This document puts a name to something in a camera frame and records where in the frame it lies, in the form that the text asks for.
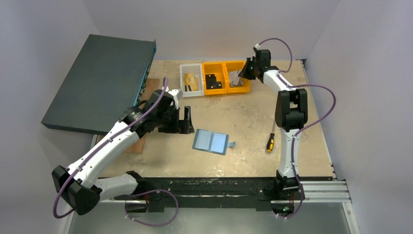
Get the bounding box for aluminium frame rail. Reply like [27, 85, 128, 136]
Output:
[59, 134, 360, 234]

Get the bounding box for dark grey network switch box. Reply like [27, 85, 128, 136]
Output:
[41, 34, 157, 135]

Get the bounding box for white plastic bin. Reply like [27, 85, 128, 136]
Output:
[180, 63, 205, 98]

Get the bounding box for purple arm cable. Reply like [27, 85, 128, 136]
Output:
[52, 76, 179, 227]
[258, 38, 337, 220]

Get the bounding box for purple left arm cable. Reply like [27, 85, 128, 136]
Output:
[52, 76, 179, 227]

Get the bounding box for yellow bin middle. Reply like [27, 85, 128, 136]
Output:
[202, 62, 227, 96]

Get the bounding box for gold cards in white bin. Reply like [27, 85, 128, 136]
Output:
[183, 73, 199, 92]

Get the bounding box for yellow bin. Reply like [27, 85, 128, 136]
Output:
[202, 62, 227, 96]
[224, 60, 250, 94]

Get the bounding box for black cards in yellow bin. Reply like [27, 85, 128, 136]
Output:
[205, 74, 222, 90]

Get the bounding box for teal card holder wallet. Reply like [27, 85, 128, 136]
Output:
[192, 129, 236, 155]

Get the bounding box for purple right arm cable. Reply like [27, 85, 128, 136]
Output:
[258, 38, 337, 220]

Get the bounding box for silver cards in yellow bin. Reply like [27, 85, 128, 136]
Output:
[228, 70, 244, 87]

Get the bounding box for yellow bin right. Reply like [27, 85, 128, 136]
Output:
[224, 60, 250, 94]

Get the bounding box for yellow handled screwdriver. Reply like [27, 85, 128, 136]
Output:
[266, 120, 276, 153]

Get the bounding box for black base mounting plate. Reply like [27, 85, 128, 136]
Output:
[115, 177, 306, 214]

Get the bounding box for wooden board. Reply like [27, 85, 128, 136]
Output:
[96, 78, 160, 155]

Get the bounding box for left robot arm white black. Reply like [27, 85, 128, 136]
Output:
[52, 89, 194, 215]

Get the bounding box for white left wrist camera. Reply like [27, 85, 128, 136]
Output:
[168, 89, 183, 109]

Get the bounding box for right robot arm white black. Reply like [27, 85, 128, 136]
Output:
[239, 48, 308, 191]

